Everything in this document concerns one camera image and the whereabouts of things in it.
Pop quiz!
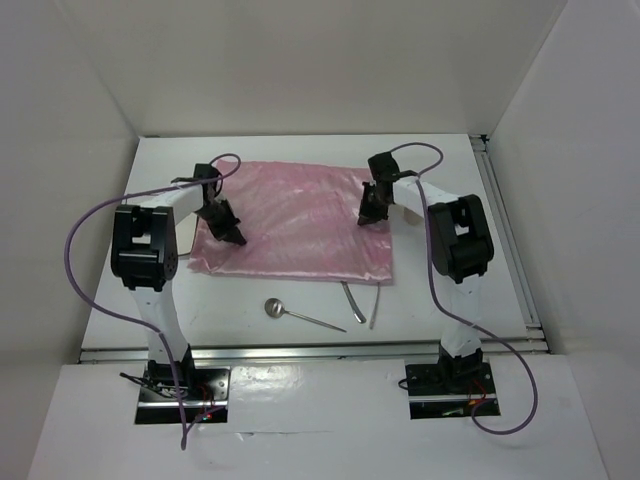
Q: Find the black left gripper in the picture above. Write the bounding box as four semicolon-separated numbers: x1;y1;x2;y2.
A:
194;199;244;245

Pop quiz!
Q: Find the pink satin placemat cloth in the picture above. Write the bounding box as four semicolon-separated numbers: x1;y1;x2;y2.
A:
188;161;393;284

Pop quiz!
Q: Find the silver spoon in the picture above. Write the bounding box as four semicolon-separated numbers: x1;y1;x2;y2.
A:
264;298;346;333

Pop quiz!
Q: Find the silver fork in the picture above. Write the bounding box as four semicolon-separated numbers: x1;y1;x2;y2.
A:
368;282;382;330

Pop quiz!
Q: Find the silver table knife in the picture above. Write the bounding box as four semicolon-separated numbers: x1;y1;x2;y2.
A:
341;282;367;324

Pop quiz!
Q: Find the beige paper cup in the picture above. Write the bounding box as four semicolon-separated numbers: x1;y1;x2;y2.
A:
403;208;423;226

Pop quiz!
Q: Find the white square plate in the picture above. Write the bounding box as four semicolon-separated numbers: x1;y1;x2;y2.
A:
176;213;198;258

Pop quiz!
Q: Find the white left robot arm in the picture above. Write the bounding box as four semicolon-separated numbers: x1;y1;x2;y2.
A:
111;163;246;399

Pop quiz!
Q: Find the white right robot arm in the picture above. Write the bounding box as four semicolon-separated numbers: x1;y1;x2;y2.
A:
357;152;495;392

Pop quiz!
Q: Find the aluminium right side rail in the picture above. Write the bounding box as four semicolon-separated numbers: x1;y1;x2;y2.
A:
469;135;546;341

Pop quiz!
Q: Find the aluminium rail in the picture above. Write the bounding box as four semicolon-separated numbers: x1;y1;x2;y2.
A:
79;335;549;364
469;135;546;341

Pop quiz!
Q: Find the aluminium front rail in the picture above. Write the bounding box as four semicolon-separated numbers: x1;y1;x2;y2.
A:
79;335;549;364

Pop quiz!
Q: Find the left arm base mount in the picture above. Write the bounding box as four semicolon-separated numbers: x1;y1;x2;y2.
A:
119;367;231;425

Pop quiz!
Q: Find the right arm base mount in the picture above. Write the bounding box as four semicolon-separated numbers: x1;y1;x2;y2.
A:
397;362;501;420

